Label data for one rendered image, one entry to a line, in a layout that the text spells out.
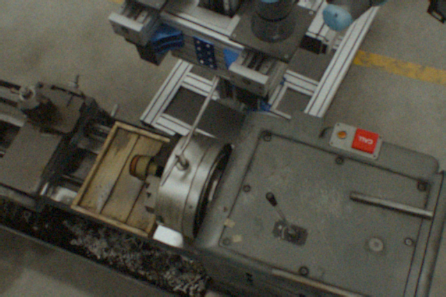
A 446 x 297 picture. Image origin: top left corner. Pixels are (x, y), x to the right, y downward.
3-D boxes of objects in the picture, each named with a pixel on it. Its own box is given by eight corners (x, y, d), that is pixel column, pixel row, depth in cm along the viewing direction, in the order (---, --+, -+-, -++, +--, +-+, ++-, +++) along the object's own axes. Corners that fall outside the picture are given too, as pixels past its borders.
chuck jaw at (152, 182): (181, 184, 150) (164, 215, 143) (182, 193, 154) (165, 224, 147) (148, 173, 153) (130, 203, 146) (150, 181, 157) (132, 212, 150)
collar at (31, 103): (47, 92, 167) (43, 88, 164) (35, 111, 164) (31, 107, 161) (27, 86, 169) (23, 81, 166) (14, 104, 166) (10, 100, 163)
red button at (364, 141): (378, 136, 137) (379, 134, 135) (371, 155, 135) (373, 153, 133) (356, 130, 138) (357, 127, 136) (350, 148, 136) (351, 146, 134)
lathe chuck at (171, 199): (225, 162, 172) (217, 121, 144) (190, 245, 162) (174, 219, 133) (201, 153, 174) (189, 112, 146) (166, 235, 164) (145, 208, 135)
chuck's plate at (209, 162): (235, 164, 172) (228, 125, 143) (200, 249, 161) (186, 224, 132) (225, 162, 172) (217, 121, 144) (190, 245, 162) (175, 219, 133)
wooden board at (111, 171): (190, 149, 182) (189, 145, 178) (149, 240, 169) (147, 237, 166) (118, 125, 188) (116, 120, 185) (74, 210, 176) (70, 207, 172)
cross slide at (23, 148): (91, 97, 188) (88, 91, 183) (35, 198, 173) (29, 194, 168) (54, 85, 191) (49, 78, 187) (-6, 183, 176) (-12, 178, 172)
